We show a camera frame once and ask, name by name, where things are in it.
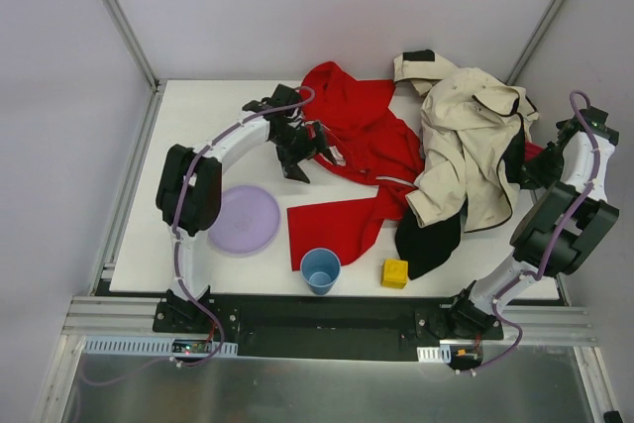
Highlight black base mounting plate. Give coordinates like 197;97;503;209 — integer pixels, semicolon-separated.
153;292;503;362

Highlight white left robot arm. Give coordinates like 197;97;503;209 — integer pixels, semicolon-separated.
156;101;336;307

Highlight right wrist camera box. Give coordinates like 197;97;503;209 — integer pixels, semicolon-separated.
581;106;619;146

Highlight yellow toy cube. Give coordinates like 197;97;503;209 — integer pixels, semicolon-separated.
380;259;408;289

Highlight blue plastic cup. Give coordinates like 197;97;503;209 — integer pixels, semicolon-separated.
300;248;342;296

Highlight red cloth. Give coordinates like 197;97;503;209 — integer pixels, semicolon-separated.
285;60;544;273

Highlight aluminium frame post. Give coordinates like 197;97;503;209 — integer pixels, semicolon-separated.
101;0;159;91
504;0;568;84

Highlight right aluminium frame post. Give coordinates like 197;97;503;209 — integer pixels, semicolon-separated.
504;0;568;84

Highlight cream and black jacket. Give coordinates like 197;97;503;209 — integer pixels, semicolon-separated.
393;50;539;233

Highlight left aluminium frame post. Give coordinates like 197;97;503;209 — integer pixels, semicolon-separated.
101;0;159;91

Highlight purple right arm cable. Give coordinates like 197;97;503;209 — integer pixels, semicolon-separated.
448;90;603;377

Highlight aluminium front rail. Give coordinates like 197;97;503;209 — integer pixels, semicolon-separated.
62;294;598;347

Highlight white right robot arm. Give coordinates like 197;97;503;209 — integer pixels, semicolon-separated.
445;115;619;339

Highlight purple plastic plate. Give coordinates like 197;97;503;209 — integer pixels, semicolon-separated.
207;185;281;256

